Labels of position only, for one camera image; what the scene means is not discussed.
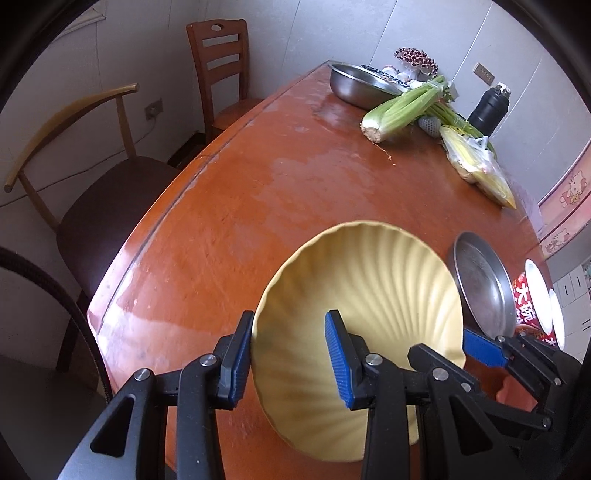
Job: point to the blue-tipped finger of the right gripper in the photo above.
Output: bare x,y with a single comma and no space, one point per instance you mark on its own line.
483,350

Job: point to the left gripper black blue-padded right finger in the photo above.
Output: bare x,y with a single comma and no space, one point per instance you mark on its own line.
431,421

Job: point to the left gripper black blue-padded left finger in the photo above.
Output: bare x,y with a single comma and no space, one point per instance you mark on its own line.
127,440

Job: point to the yellow ribbed plate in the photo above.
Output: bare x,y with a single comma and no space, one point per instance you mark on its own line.
390,288

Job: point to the round steel plate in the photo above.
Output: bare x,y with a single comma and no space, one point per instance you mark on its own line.
484,286

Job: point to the white bowl at edge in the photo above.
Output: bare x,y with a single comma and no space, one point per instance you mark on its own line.
558,326

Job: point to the red printed bowl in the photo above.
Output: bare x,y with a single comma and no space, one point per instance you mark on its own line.
532,303

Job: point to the corn in plastic bag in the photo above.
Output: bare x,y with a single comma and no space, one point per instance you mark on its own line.
477,165

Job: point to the dark seat bentwood chair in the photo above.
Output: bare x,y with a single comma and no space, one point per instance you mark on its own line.
95,227

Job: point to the black curved chair back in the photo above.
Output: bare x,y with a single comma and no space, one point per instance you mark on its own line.
42,325

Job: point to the black thermos bottle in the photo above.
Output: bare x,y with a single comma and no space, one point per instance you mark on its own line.
491,109

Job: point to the celery bunch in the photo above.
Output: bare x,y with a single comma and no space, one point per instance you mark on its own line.
428,99

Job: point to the large steel basin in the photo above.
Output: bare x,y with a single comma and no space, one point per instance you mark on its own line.
359,86

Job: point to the brown wooden slat chair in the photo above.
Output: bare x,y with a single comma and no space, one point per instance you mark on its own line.
220,51

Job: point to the wall switch plate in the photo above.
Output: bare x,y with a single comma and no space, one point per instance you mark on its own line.
483,74

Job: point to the wall power socket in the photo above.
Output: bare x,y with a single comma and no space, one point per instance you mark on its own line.
153,110

